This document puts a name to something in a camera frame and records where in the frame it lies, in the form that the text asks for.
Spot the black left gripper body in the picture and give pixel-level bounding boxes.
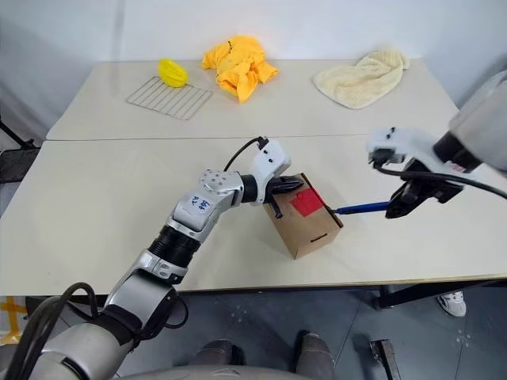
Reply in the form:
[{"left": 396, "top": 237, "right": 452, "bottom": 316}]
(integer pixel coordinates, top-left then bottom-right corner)
[{"left": 263, "top": 175, "right": 284, "bottom": 206}]

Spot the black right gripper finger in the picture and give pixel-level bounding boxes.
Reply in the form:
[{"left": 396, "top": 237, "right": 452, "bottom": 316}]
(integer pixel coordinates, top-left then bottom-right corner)
[
  {"left": 384, "top": 203, "right": 414, "bottom": 221},
  {"left": 389, "top": 184, "right": 416, "bottom": 207}
]

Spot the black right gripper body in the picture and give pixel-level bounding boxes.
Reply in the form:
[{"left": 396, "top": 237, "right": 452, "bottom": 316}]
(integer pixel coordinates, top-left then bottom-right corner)
[{"left": 398, "top": 157, "right": 465, "bottom": 205}]

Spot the blue pen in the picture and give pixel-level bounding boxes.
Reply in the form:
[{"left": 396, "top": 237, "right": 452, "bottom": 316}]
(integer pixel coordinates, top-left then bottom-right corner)
[{"left": 331, "top": 200, "right": 393, "bottom": 215}]

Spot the brown cardboard box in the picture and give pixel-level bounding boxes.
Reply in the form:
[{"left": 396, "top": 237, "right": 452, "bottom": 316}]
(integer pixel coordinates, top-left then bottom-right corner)
[{"left": 264, "top": 172, "right": 344, "bottom": 260}]

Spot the red tape patch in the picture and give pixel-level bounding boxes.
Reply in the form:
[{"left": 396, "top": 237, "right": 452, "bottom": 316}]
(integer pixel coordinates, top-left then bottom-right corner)
[{"left": 291, "top": 188, "right": 324, "bottom": 218}]

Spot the white sneaker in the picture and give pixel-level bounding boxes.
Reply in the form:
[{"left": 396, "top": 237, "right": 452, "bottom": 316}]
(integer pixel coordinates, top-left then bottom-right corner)
[{"left": 436, "top": 291, "right": 467, "bottom": 318}]

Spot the cream terry towel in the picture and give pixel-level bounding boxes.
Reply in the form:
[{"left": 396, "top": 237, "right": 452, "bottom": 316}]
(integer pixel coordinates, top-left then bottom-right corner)
[{"left": 312, "top": 46, "right": 411, "bottom": 110}]

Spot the crumpled yellow cloth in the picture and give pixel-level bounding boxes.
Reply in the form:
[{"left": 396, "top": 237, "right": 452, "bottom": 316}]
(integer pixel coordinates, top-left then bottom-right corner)
[{"left": 201, "top": 35, "right": 280, "bottom": 104}]

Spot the dark rounded shape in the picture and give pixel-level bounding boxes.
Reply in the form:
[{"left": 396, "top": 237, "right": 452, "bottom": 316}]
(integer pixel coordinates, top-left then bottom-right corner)
[
  {"left": 295, "top": 330, "right": 337, "bottom": 373},
  {"left": 193, "top": 339, "right": 242, "bottom": 371}
]

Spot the dark brown stand foot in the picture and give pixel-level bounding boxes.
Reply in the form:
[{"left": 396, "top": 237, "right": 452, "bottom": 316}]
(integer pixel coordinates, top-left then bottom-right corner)
[{"left": 368, "top": 339, "right": 398, "bottom": 380}]

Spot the yellow plastic lemon-shaped object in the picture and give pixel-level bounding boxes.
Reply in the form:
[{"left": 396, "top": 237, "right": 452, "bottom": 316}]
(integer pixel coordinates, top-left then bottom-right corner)
[{"left": 157, "top": 58, "right": 189, "bottom": 89}]

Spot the grey robot torso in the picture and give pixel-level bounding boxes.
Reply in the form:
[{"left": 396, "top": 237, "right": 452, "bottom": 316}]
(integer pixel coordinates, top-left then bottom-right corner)
[{"left": 118, "top": 363, "right": 330, "bottom": 380}]

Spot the dark grey mesh panel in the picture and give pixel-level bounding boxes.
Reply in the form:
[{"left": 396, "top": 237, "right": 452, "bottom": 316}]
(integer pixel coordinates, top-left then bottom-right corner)
[{"left": 0, "top": 148, "right": 40, "bottom": 183}]

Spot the black stand leg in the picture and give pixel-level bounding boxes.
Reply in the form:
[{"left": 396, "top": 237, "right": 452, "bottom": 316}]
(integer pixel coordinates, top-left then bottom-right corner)
[{"left": 0, "top": 117, "right": 40, "bottom": 150}]

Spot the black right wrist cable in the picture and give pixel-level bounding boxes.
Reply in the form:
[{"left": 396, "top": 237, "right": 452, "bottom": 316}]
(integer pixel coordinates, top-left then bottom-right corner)
[{"left": 372, "top": 158, "right": 507, "bottom": 201}]

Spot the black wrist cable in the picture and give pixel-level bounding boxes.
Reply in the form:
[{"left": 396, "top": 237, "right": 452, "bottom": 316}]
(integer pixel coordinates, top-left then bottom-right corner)
[
  {"left": 372, "top": 158, "right": 507, "bottom": 201},
  {"left": 223, "top": 136, "right": 267, "bottom": 172}
]

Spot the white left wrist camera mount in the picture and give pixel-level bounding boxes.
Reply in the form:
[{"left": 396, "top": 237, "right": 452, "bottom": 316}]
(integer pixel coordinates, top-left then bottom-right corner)
[{"left": 250, "top": 137, "right": 292, "bottom": 205}]

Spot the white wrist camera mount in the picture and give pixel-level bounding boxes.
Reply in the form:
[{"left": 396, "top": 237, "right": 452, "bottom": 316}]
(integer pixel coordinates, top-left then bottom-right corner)
[
  {"left": 250, "top": 137, "right": 292, "bottom": 205},
  {"left": 364, "top": 126, "right": 448, "bottom": 167}
]

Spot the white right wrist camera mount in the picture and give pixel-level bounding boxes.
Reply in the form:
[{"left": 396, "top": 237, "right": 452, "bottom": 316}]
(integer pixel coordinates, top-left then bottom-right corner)
[{"left": 364, "top": 126, "right": 448, "bottom": 167}]

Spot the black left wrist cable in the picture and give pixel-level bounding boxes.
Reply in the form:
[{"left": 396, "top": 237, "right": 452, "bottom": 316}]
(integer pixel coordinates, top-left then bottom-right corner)
[{"left": 223, "top": 136, "right": 267, "bottom": 172}]

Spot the black table frame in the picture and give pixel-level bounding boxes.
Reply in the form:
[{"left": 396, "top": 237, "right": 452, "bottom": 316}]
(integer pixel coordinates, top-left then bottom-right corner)
[{"left": 372, "top": 279, "right": 507, "bottom": 310}]

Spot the metal wire rack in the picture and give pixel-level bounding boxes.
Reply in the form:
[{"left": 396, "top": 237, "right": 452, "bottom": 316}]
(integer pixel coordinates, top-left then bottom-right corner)
[{"left": 126, "top": 76, "right": 214, "bottom": 121}]

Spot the black shoulder cable bundle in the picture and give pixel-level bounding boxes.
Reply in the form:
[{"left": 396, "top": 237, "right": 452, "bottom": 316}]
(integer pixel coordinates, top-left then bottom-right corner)
[{"left": 15, "top": 282, "right": 98, "bottom": 380}]

